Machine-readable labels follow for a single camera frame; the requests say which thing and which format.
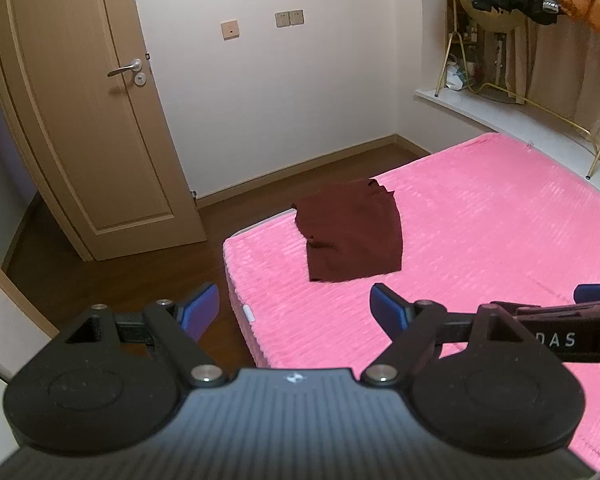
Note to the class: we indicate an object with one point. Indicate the beige wall plate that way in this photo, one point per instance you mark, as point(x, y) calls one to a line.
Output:
point(230, 29)

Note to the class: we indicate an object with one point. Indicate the wooden door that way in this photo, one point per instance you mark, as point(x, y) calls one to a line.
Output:
point(80, 135)

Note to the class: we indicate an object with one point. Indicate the pink ribbed bedspread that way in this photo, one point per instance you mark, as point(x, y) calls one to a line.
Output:
point(480, 220)

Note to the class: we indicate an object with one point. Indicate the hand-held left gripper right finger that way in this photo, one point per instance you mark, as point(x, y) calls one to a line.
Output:
point(387, 310)

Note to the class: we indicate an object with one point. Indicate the white window sill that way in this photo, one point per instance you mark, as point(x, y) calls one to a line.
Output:
point(480, 110)

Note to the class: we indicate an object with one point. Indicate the wooden baseboard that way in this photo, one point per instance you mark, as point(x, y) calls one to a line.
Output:
point(305, 167)

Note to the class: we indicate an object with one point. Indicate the dark red garment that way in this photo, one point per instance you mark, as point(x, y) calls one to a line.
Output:
point(350, 232)

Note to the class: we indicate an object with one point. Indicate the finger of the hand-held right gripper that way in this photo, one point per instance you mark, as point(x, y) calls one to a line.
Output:
point(597, 292)

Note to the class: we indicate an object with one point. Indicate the gold clothes rack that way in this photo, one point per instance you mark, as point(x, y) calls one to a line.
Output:
point(555, 117)

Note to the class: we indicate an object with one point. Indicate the beige wall outlet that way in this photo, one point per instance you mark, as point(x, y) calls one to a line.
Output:
point(282, 19)
point(296, 17)

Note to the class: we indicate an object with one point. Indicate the beige curtain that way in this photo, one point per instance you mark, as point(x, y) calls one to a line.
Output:
point(565, 70)

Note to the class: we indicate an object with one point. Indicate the white bed label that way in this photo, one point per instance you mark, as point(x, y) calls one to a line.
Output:
point(249, 313)

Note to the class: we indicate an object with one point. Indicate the wooden door frame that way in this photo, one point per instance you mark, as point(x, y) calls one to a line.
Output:
point(25, 301)

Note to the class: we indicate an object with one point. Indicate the round gold disc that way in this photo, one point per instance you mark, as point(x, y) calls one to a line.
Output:
point(490, 19)

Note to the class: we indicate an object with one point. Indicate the white plastic bag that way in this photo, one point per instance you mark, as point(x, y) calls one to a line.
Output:
point(454, 79)

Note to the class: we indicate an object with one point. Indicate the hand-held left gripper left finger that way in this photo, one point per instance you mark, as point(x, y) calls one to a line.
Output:
point(200, 309)

